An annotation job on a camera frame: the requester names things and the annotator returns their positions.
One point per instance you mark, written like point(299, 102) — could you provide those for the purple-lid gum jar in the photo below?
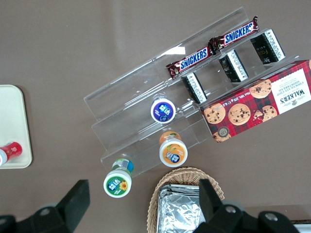
point(162, 111)

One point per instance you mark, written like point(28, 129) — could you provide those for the white rectangular bin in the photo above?
point(306, 229)

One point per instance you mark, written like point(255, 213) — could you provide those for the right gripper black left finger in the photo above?
point(70, 206)

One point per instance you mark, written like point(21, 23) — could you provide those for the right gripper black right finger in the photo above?
point(213, 218)

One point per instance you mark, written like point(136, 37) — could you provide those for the green-lid gum jar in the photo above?
point(117, 184)

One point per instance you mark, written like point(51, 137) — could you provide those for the beige plastic tray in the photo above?
point(12, 116)

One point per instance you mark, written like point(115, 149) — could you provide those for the red Walkers cookie box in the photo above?
point(257, 102)

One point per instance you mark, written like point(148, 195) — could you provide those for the orange-lid gum jar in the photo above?
point(173, 154)

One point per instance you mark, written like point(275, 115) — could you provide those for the Snickers chocolate bar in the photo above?
point(238, 34)
point(193, 59)

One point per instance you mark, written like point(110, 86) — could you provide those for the light wicker basket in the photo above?
point(179, 176)

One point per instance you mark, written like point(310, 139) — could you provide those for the small black carton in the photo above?
point(194, 88)
point(232, 66)
point(266, 47)

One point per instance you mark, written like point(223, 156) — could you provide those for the clear acrylic stepped stand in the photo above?
point(136, 92)

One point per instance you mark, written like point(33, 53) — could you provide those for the red-lid gum jar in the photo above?
point(12, 150)

